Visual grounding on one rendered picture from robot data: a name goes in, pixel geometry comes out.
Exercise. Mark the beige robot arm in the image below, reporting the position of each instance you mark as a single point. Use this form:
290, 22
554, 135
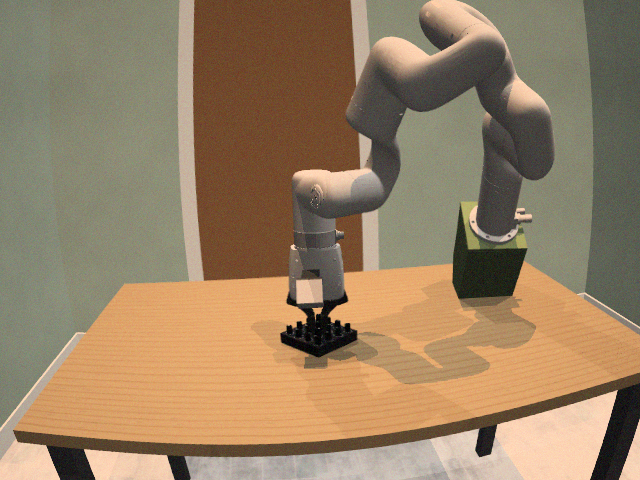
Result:
520, 127

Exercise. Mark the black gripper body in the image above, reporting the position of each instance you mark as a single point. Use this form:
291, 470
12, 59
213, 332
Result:
327, 260

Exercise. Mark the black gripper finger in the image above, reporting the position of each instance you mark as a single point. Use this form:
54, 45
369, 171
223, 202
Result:
308, 311
329, 305

